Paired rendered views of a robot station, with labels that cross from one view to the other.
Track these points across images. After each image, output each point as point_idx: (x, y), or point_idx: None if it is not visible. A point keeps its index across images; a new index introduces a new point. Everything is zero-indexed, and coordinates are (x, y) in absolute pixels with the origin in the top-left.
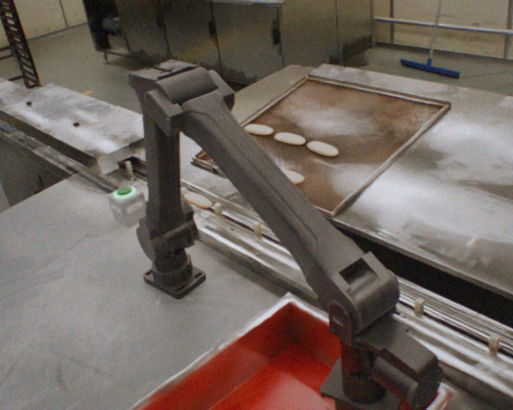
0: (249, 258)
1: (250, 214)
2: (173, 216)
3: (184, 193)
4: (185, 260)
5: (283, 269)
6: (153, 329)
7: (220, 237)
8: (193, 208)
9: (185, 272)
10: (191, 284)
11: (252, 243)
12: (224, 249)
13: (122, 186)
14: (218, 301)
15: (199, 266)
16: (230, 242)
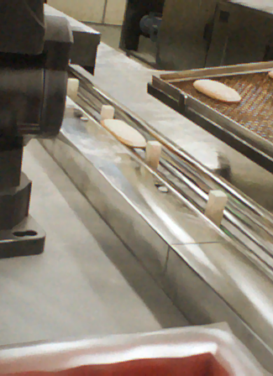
0: (163, 243)
1: (213, 182)
2: (5, 12)
3: (106, 116)
4: (11, 184)
5: (238, 296)
6: None
7: (122, 186)
8: (104, 134)
9: None
10: None
11: (188, 221)
12: (118, 214)
13: None
14: (31, 305)
15: (47, 227)
16: (139, 201)
